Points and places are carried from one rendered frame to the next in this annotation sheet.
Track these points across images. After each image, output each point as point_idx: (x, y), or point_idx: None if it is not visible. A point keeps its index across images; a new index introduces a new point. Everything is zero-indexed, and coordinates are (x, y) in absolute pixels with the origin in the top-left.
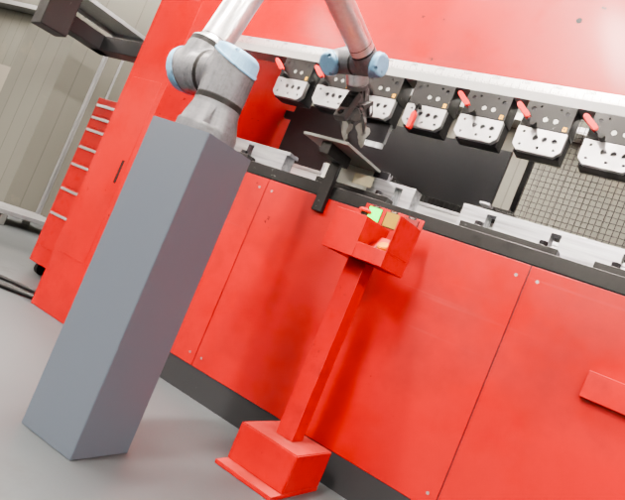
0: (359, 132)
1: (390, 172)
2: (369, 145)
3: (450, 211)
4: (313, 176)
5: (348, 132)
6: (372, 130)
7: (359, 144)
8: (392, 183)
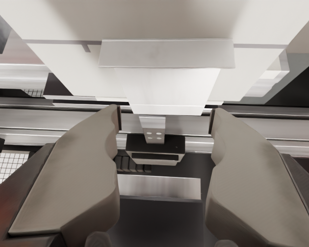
0: (82, 150)
1: (203, 203)
2: (154, 179)
3: (36, 134)
4: None
5: (212, 158)
6: (159, 241)
7: (109, 105)
8: (14, 61)
